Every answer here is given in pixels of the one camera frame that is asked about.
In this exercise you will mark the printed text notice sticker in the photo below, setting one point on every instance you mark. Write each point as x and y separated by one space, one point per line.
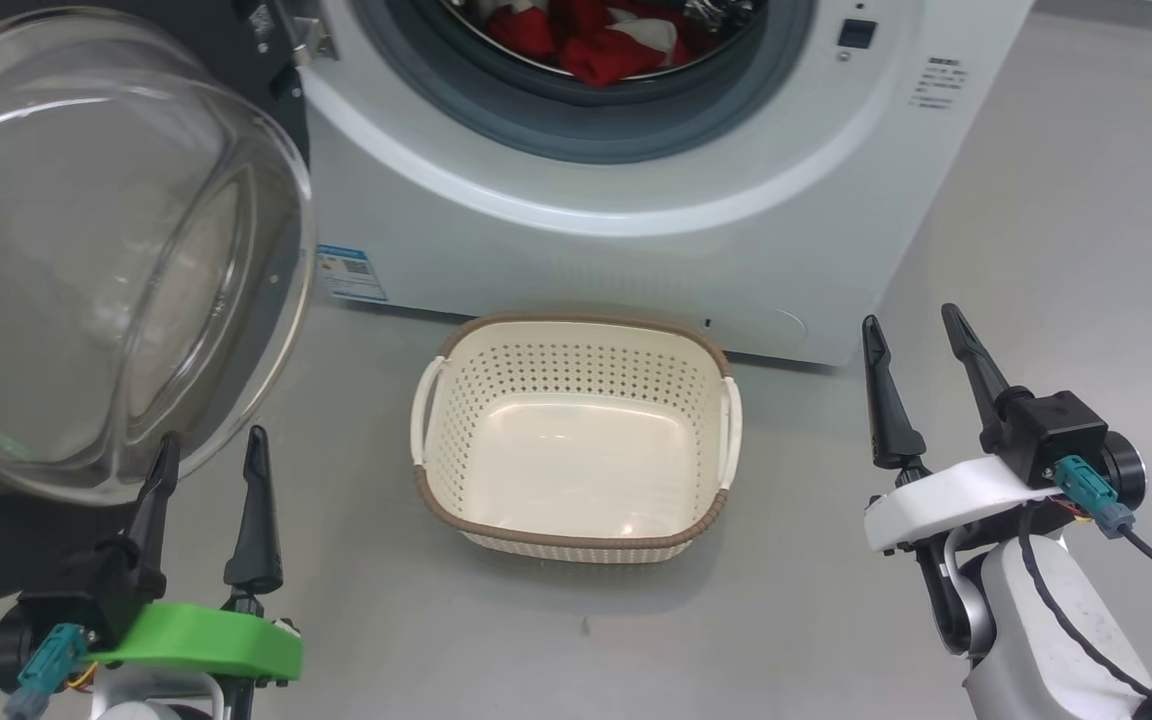
939 83

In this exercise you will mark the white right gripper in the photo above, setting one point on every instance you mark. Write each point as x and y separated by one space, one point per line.
946 495

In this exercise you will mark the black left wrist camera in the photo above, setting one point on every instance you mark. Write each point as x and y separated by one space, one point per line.
76 585

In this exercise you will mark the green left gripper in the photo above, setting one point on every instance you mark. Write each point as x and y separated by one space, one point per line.
206 645

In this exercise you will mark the glass washing machine door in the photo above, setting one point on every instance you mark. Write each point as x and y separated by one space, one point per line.
86 250

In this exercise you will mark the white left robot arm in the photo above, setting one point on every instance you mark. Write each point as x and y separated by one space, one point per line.
151 700

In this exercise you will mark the cream perforated laundry basket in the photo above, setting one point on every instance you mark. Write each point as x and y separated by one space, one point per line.
576 460

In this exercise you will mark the white front-load washing machine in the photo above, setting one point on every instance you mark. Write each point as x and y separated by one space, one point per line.
636 260

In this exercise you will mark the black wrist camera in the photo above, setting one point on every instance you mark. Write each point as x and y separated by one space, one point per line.
1066 425
76 585

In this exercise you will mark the red and white jersey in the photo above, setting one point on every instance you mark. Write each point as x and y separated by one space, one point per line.
606 50

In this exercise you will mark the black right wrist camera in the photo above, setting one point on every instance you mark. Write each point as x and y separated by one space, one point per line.
1066 425

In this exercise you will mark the blue energy label sticker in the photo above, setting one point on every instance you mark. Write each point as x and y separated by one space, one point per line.
351 273

